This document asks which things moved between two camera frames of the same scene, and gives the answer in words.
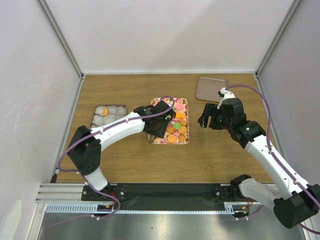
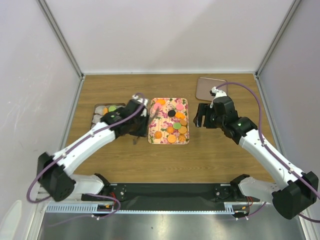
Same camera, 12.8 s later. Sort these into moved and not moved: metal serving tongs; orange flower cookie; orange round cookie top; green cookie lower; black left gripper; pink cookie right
Moved: metal serving tongs; black left gripper
Not moved: orange round cookie top; pink cookie right; green cookie lower; orange flower cookie
